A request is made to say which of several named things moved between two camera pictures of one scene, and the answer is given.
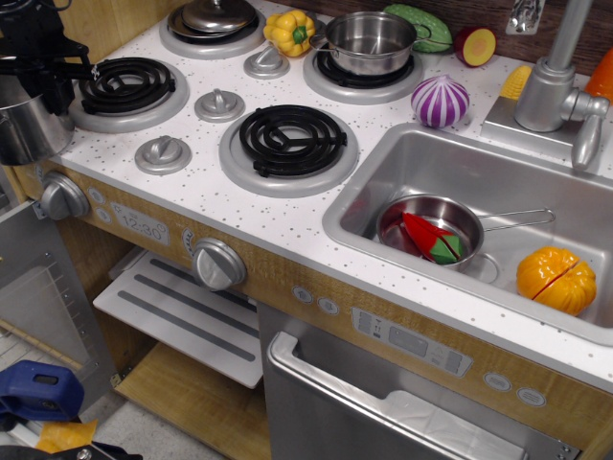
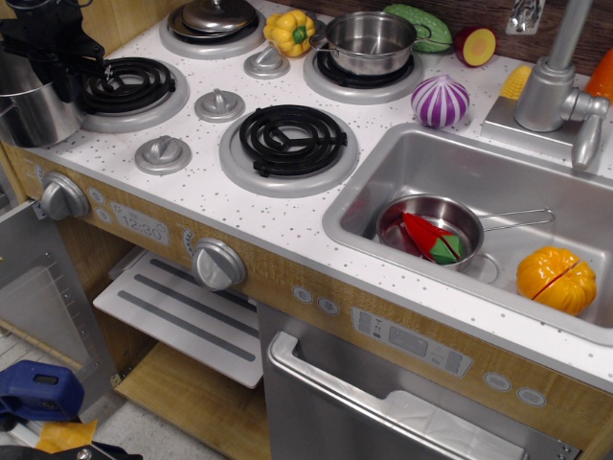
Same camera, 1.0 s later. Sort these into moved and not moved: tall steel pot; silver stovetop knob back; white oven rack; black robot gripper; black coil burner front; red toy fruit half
Moved: black robot gripper; tall steel pot
Not moved: black coil burner front; silver stovetop knob back; white oven rack; red toy fruit half
